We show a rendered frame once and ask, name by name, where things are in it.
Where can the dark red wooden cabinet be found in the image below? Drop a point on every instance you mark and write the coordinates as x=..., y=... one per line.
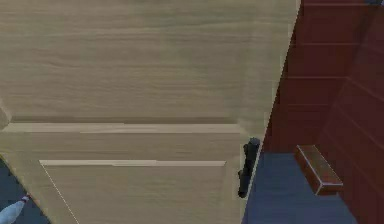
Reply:
x=350, y=100

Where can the light wooden room door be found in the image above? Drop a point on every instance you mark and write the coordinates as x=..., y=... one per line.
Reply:
x=133, y=66

